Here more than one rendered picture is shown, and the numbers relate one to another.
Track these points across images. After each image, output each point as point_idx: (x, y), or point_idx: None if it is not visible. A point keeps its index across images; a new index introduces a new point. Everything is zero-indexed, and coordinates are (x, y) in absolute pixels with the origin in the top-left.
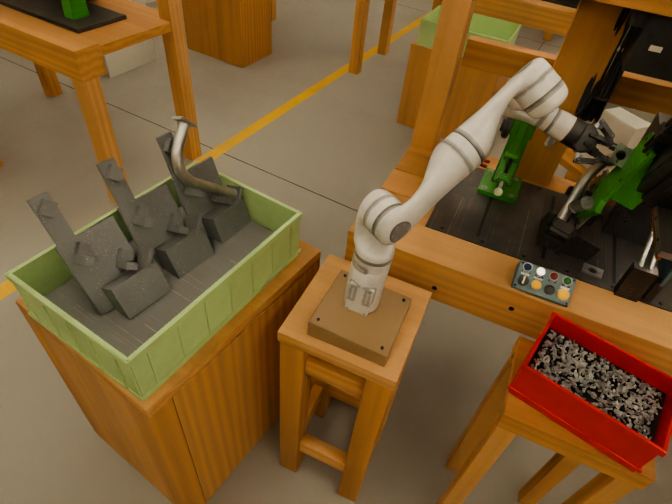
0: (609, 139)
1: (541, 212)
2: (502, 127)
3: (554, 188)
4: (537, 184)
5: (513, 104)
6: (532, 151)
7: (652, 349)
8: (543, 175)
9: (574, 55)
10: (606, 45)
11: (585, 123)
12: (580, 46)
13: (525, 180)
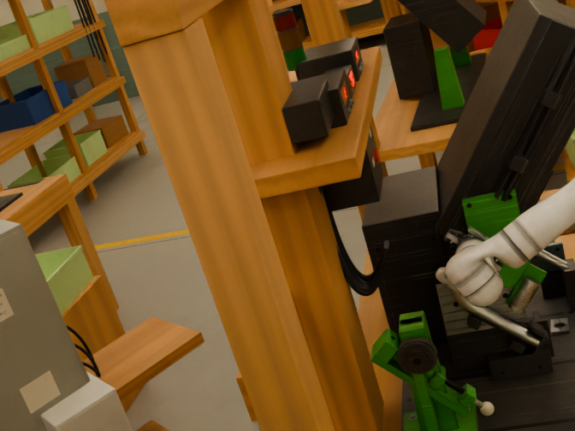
0: (464, 237)
1: (471, 384)
2: (427, 357)
3: (382, 397)
4: (385, 412)
5: (560, 233)
6: (369, 386)
7: None
8: (379, 397)
9: (328, 246)
10: (325, 212)
11: (471, 237)
12: (324, 233)
13: (383, 425)
